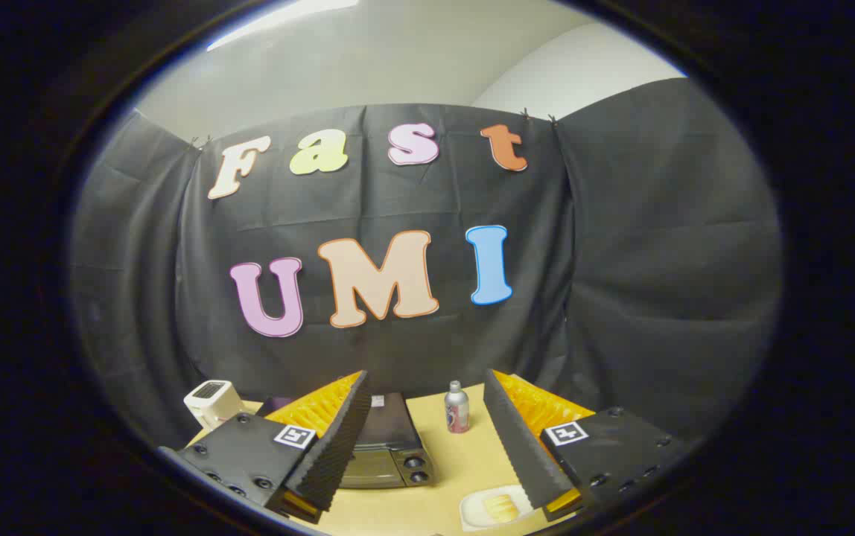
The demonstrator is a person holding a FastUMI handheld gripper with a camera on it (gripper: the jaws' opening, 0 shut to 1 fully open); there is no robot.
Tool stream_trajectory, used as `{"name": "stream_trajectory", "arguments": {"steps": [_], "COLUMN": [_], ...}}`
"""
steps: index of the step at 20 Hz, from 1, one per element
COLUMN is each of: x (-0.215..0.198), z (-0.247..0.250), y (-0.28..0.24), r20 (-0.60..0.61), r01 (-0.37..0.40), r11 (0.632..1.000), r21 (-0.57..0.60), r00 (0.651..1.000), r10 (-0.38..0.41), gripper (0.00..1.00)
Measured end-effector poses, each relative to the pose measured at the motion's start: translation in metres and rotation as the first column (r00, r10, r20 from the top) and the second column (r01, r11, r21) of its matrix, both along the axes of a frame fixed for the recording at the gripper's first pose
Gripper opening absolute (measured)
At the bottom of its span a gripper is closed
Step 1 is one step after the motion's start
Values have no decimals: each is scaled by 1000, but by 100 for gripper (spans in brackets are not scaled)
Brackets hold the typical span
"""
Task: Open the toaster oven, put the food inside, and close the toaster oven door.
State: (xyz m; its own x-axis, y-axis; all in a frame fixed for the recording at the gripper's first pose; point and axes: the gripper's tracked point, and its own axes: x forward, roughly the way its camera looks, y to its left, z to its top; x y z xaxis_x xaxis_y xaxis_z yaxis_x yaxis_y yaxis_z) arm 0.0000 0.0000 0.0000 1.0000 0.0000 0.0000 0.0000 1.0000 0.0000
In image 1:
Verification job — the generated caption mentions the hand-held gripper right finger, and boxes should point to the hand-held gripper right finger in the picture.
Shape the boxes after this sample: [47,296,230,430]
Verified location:
[483,368,690,523]

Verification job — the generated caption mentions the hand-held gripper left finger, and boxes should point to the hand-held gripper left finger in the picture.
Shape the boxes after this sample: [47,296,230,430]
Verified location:
[158,370,373,525]

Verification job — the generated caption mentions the black toaster oven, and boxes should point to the black toaster oven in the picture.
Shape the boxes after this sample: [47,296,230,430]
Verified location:
[256,393,436,490]

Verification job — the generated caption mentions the ridged bread roll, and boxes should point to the ridged bread roll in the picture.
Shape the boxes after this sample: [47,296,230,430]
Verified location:
[481,493,524,523]

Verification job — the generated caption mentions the white toaster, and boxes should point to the white toaster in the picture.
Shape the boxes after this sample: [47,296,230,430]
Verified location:
[183,380,246,431]

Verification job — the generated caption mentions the white plate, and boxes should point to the white plate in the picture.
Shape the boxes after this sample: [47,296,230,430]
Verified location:
[460,484,536,532]

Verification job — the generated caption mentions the black backdrop cloth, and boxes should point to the black backdrop cloth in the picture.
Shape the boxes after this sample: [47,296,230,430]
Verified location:
[69,78,784,447]

